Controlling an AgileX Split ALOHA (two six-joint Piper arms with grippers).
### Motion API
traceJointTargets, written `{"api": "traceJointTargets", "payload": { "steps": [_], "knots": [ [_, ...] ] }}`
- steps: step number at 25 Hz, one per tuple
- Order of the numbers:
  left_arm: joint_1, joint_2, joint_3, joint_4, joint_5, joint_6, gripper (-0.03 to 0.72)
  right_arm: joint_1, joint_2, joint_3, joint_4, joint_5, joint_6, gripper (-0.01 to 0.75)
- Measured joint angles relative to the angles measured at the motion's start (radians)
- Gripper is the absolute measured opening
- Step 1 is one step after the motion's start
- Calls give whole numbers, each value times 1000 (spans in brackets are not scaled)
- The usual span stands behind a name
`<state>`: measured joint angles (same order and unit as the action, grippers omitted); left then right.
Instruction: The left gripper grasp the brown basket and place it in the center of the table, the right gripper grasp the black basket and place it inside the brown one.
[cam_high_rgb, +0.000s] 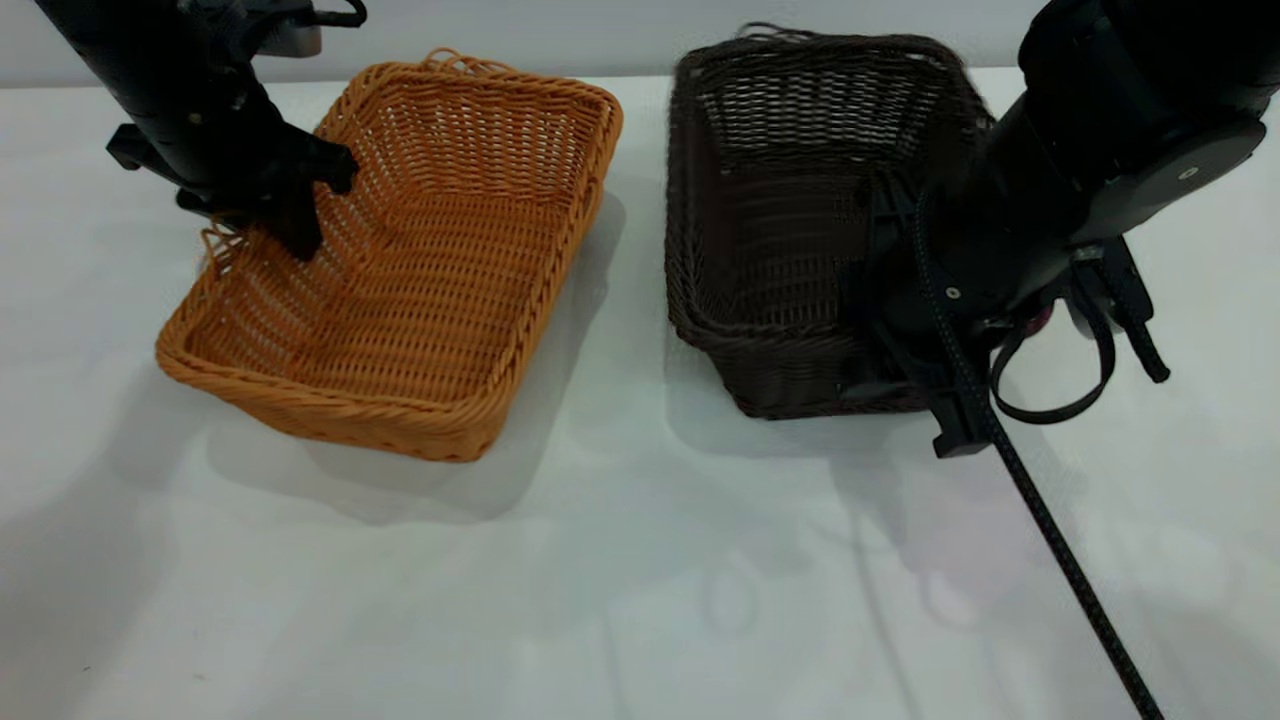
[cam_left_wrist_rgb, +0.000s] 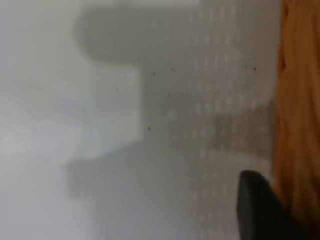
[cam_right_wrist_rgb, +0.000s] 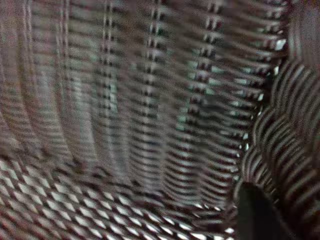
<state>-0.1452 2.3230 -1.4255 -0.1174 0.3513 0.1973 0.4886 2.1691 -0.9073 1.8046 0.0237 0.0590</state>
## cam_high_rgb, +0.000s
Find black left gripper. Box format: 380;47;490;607
105;85;360;264

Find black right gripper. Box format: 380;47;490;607
838;168;1003;461

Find dark brown woven wicker basket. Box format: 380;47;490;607
664;24;1001;422

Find orange-tan woven wicker basket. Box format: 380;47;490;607
155;48;625;464

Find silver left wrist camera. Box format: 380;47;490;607
250;20;324;59

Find black flat looped cable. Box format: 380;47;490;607
988;280;1119;426

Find thin black camera cable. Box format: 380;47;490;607
305;0;369;29

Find short black cable with plug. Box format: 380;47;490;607
1100;238;1172;386

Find long black braided cable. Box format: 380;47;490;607
905;190;1169;720

